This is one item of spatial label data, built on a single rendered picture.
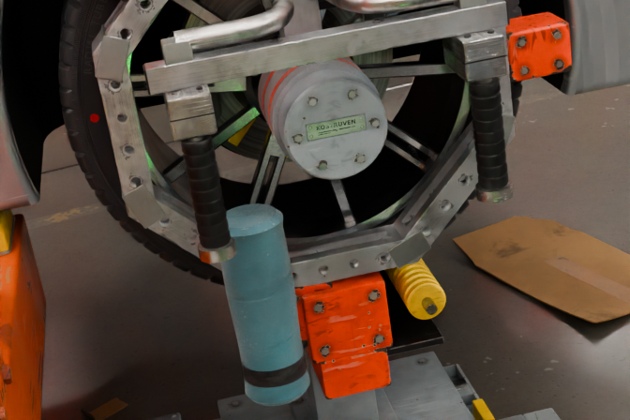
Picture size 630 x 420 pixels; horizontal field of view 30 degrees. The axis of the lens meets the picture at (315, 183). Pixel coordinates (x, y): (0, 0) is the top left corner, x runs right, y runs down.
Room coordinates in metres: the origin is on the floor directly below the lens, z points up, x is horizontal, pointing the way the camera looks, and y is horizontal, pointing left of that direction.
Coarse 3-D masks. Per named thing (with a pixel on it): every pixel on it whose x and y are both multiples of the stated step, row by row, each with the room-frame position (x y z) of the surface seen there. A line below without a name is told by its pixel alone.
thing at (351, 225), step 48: (144, 0) 1.54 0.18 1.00; (192, 0) 1.57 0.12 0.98; (432, 48) 1.76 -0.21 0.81; (144, 96) 1.56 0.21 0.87; (432, 96) 1.72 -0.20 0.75; (144, 144) 1.56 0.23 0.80; (384, 144) 1.60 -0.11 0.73; (432, 144) 1.63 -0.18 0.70; (240, 192) 1.73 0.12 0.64; (288, 192) 1.75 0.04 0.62; (336, 192) 1.59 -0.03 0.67; (384, 192) 1.63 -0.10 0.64; (288, 240) 1.56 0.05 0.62
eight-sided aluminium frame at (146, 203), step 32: (128, 0) 1.45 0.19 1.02; (160, 0) 1.46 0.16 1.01; (128, 32) 1.49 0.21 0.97; (96, 64) 1.44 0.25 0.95; (128, 96) 1.45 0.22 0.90; (128, 128) 1.45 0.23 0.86; (512, 128) 1.52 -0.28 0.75; (128, 160) 1.45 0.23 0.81; (448, 160) 1.55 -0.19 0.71; (128, 192) 1.44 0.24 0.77; (160, 192) 1.49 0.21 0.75; (448, 192) 1.50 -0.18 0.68; (160, 224) 1.45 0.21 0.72; (192, 224) 1.46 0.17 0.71; (416, 224) 1.50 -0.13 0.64; (320, 256) 1.48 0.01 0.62; (352, 256) 1.48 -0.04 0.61; (384, 256) 1.51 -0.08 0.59; (416, 256) 1.49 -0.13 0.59
